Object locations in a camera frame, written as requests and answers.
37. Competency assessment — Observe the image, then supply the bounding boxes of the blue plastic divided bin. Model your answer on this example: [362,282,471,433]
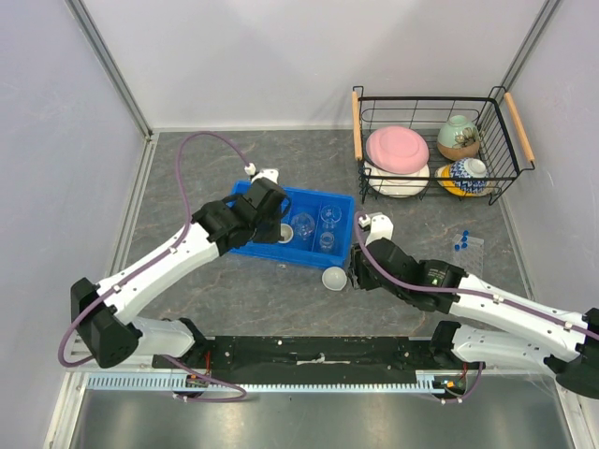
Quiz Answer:
[234,187,355,268]

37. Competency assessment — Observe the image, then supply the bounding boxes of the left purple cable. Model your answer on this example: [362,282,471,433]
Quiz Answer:
[58,131,256,403]

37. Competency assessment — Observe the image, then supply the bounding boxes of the clear acrylic tube rack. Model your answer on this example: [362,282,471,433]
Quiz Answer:
[452,234,485,278]

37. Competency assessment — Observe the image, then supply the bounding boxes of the white bowl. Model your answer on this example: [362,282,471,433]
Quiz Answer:
[363,162,430,198]

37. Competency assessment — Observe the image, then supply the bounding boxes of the blue patterned bowl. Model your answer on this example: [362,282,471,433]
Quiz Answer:
[449,157,488,195]

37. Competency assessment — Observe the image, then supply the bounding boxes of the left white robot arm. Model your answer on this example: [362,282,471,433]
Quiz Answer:
[68,178,291,369]

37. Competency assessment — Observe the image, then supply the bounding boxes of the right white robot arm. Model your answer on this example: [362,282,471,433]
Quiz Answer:
[349,238,598,399]

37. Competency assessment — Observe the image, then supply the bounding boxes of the small white crucible cup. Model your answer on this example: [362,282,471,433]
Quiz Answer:
[278,224,294,244]

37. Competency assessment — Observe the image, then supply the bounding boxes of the small clear glass beaker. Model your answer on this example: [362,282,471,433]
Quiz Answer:
[319,232,335,253]

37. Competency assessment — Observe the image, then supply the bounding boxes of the grey slotted cable duct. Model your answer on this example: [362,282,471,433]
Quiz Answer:
[85,371,449,394]

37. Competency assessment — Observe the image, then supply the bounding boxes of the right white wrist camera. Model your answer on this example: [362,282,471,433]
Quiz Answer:
[358,212,394,246]

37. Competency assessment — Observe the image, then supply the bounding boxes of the black wire dish basket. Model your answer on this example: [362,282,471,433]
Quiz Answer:
[351,85,535,203]

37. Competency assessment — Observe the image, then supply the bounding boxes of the green brown ceramic bowl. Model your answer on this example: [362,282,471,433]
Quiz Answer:
[437,115,480,161]

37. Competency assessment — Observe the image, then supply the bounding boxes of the white evaporating dish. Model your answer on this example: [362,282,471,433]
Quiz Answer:
[321,267,347,292]

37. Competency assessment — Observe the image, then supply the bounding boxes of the yellow bowl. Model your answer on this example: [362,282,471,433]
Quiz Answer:
[434,165,475,197]

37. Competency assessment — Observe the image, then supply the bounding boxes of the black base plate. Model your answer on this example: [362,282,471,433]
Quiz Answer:
[182,336,463,384]

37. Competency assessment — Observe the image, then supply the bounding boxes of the pink plate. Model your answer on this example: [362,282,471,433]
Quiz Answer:
[366,125,430,175]

